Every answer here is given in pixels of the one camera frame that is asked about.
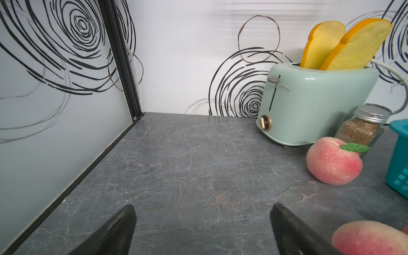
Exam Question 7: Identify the yellow toast slice right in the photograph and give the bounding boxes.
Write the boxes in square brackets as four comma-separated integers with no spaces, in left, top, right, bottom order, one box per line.
[320,18,392,71]

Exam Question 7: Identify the yellow toast slice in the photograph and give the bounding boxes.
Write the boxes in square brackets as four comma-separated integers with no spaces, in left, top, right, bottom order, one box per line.
[300,21,346,70]
[320,18,392,71]

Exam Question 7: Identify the teal plastic basket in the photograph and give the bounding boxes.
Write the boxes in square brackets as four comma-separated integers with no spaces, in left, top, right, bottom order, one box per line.
[386,119,408,198]

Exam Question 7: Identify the yellow toast slice left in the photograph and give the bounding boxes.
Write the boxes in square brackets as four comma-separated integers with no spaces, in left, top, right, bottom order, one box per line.
[300,21,346,70]

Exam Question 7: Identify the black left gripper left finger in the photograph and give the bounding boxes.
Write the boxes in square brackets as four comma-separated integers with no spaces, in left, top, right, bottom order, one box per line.
[70,204,137,255]

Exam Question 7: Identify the pink peach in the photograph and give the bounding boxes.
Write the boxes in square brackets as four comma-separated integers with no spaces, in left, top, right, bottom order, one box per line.
[306,137,370,186]
[331,221,408,255]

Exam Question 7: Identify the mint green toaster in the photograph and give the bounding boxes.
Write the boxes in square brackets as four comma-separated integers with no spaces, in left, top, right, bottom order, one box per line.
[256,63,379,147]

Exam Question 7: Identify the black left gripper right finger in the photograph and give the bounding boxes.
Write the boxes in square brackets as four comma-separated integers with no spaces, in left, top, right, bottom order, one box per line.
[270,202,343,255]

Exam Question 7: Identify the glass spice jar silver lid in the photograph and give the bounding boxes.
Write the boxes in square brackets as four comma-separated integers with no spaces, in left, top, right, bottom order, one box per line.
[334,104,392,147]

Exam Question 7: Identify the black corner frame post left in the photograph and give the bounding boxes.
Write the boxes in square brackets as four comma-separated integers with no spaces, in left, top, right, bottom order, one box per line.
[98,0,142,122]

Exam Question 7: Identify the white toaster power cable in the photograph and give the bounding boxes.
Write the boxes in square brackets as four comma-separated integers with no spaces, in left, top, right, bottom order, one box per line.
[370,58,408,115]

